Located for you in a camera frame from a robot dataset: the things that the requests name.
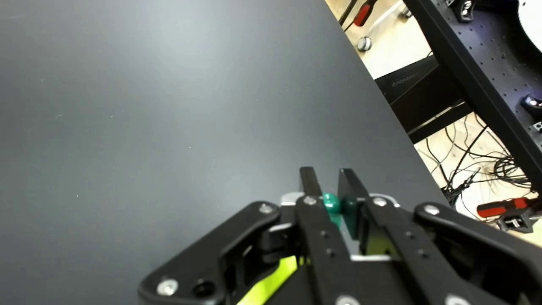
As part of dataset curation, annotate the black optical breadboard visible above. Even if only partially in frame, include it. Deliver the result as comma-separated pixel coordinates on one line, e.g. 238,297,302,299
404,0,542,194

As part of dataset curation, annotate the silver levelling foot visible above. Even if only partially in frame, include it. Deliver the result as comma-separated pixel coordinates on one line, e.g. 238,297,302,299
356,34,375,55

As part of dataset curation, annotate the red handled tool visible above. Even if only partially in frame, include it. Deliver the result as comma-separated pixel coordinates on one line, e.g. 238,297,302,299
353,0,382,29

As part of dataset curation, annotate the red black bar clamp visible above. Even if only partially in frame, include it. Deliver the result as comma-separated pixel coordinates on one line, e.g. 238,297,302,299
476,195,542,236

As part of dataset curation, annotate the black cable bundle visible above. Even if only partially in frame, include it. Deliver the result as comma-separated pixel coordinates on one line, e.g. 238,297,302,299
422,112,534,197

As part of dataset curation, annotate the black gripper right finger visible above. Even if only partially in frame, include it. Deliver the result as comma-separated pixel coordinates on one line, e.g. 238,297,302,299
338,166,542,305

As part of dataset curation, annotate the black table leg frame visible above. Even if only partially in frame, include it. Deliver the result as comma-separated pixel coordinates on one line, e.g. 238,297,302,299
373,53,473,146

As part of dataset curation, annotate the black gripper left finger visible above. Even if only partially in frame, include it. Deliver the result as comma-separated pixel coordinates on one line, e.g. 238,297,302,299
136,165,363,305

